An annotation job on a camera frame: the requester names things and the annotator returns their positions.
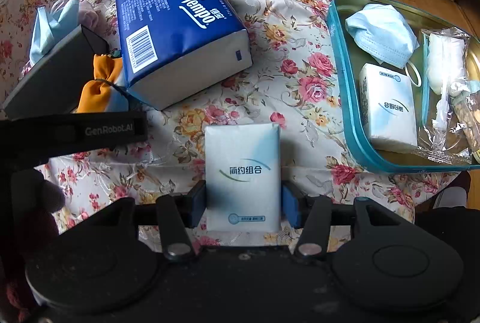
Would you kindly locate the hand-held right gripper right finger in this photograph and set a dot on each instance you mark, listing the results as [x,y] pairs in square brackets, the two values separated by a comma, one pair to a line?
[290,206]

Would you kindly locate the person's left hand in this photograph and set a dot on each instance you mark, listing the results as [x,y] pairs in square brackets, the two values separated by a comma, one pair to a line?
[50,191]

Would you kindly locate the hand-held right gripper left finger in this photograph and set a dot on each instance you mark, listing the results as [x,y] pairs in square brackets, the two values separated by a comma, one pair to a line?
[197,206]

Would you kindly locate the floral tablecloth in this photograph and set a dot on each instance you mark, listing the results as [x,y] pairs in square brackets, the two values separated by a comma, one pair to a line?
[281,27]

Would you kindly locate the orange navy white sock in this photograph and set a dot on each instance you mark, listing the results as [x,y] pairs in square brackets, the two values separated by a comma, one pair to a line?
[97,94]

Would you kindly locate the pink cloth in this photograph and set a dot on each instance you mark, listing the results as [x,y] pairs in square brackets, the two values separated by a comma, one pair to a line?
[89,15]

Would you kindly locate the clear plastic bag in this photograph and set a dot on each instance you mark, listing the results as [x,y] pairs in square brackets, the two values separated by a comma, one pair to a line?
[446,57]

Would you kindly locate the small white tissue pack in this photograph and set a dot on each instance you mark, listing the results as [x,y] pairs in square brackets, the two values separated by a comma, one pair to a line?
[243,173]
[388,109]

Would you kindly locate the large blue tissue pack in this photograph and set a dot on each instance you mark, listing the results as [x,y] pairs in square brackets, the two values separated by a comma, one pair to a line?
[168,27]

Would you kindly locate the black box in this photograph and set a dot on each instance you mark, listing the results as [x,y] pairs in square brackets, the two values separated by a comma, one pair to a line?
[48,75]

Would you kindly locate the blue face mask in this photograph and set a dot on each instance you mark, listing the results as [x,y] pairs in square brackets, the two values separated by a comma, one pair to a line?
[41,34]
[378,34]

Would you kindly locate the teal tin tray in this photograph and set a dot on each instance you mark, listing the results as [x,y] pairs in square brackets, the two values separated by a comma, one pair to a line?
[423,13]

